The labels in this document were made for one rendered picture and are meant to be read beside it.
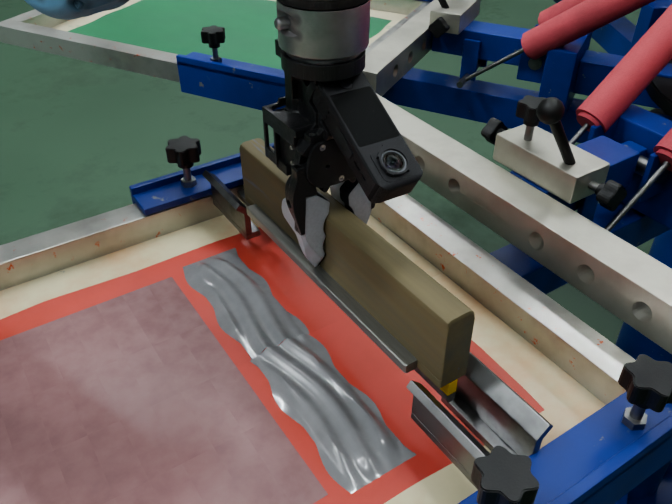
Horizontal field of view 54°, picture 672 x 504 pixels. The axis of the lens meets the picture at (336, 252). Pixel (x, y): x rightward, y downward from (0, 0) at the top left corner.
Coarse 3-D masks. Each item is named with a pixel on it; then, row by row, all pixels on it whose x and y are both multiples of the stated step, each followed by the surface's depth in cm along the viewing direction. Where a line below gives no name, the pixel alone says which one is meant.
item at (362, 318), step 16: (256, 208) 75; (272, 224) 72; (288, 240) 70; (304, 256) 68; (320, 272) 66; (320, 288) 65; (336, 288) 64; (336, 304) 63; (352, 304) 62; (352, 320) 61; (368, 320) 60; (368, 336) 60; (384, 336) 58; (384, 352) 58; (400, 352) 57; (400, 368) 56
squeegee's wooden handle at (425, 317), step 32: (256, 160) 71; (256, 192) 74; (320, 192) 65; (288, 224) 70; (352, 224) 61; (352, 256) 60; (384, 256) 57; (352, 288) 62; (384, 288) 57; (416, 288) 54; (384, 320) 59; (416, 320) 54; (448, 320) 51; (416, 352) 56; (448, 352) 52
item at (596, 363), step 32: (96, 224) 80; (128, 224) 80; (160, 224) 83; (192, 224) 86; (384, 224) 85; (416, 224) 80; (448, 224) 80; (0, 256) 75; (32, 256) 75; (64, 256) 78; (96, 256) 80; (448, 256) 76; (480, 256) 75; (0, 288) 75; (480, 288) 73; (512, 288) 70; (512, 320) 70; (544, 320) 66; (576, 320) 66; (544, 352) 67; (576, 352) 63; (608, 352) 63; (608, 384) 61
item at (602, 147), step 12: (588, 144) 85; (600, 144) 85; (612, 144) 85; (600, 156) 83; (612, 156) 83; (624, 156) 83; (636, 156) 83; (612, 168) 81; (624, 168) 83; (528, 180) 78; (624, 180) 85; (564, 204) 79; (576, 204) 81
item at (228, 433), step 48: (336, 336) 70; (240, 384) 64; (384, 384) 64; (96, 432) 60; (144, 432) 60; (192, 432) 60; (240, 432) 60; (288, 432) 60; (0, 480) 56; (48, 480) 56; (96, 480) 56; (144, 480) 56; (192, 480) 56; (240, 480) 56; (288, 480) 56; (384, 480) 56
